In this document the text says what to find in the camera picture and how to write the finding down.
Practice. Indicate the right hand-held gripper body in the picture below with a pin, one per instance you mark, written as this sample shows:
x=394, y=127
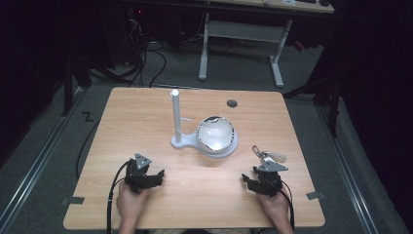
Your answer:
x=269, y=178

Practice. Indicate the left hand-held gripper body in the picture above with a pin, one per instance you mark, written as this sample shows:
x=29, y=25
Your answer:
x=138, y=172

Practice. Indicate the person's right hand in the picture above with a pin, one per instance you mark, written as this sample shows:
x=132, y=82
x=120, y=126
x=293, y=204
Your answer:
x=276, y=208

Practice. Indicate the person's left hand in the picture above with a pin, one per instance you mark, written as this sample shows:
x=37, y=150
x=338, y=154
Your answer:
x=130, y=203

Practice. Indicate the grey tape strip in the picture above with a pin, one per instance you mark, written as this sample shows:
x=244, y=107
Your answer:
x=74, y=200
x=315, y=195

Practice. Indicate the shiny silver bowl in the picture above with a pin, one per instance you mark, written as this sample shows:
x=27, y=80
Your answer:
x=215, y=135

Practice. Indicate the dark round table grommet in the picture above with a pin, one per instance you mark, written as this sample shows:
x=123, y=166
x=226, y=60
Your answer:
x=232, y=103

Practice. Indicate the black metal stand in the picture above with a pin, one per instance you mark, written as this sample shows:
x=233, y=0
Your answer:
x=69, y=84
x=324, y=87

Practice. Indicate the dark computer tower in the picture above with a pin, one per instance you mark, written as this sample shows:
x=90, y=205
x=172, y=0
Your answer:
x=125, y=35

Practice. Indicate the white-legged desk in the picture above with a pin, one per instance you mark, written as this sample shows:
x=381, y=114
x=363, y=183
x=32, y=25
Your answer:
x=243, y=31

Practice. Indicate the white stand with post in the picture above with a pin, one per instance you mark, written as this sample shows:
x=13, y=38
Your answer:
x=177, y=123

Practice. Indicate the metal floor rail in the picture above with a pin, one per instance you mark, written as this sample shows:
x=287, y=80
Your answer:
x=35, y=162
x=349, y=169

